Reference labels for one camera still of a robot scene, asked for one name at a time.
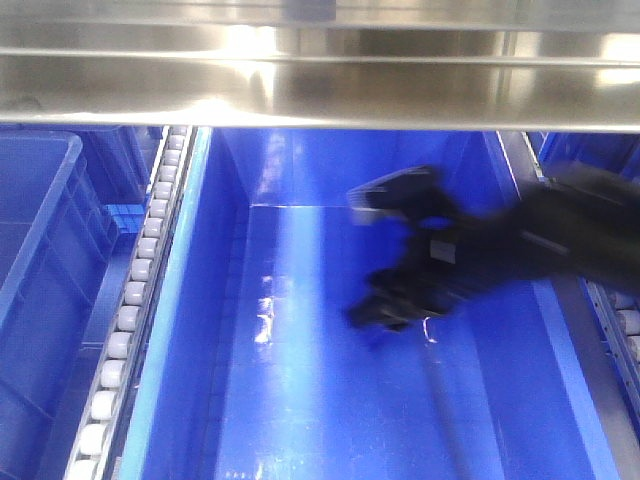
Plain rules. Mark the blue bin left side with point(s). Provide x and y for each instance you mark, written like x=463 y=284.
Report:
x=71 y=205

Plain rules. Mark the white roller track left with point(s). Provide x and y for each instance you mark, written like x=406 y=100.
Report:
x=103 y=425

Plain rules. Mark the steel shelf rack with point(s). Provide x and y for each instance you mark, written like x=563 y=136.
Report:
x=547 y=65

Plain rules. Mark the white roller track right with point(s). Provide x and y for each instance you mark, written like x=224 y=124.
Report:
x=618 y=154

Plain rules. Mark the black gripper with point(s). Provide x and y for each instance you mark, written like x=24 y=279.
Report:
x=448 y=258

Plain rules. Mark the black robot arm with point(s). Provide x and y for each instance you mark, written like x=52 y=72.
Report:
x=584 y=222

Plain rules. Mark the white roller track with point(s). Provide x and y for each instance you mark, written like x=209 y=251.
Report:
x=618 y=154
x=103 y=425

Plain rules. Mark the blue plastic bin near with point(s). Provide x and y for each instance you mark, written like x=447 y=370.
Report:
x=254 y=372

